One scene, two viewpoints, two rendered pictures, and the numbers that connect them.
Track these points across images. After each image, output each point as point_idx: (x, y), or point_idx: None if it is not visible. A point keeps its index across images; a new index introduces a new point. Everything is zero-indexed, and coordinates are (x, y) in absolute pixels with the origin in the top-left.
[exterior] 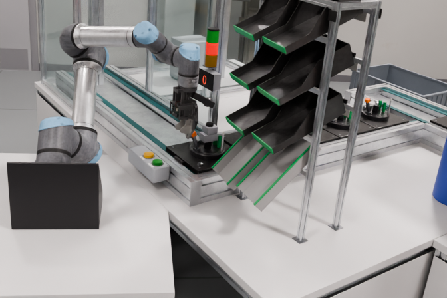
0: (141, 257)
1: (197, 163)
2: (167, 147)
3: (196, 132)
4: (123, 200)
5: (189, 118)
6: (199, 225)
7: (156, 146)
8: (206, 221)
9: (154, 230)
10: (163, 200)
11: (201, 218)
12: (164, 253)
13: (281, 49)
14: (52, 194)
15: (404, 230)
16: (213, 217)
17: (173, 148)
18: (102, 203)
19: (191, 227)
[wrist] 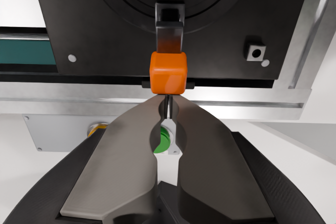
0: (310, 192)
1: (248, 60)
2: (68, 74)
3: (163, 42)
4: (174, 160)
5: (150, 203)
6: (328, 103)
7: (41, 89)
8: (333, 86)
9: (278, 160)
10: None
11: (316, 88)
12: (331, 173)
13: None
14: None
15: None
16: (334, 65)
17: (85, 59)
18: (174, 188)
19: (319, 117)
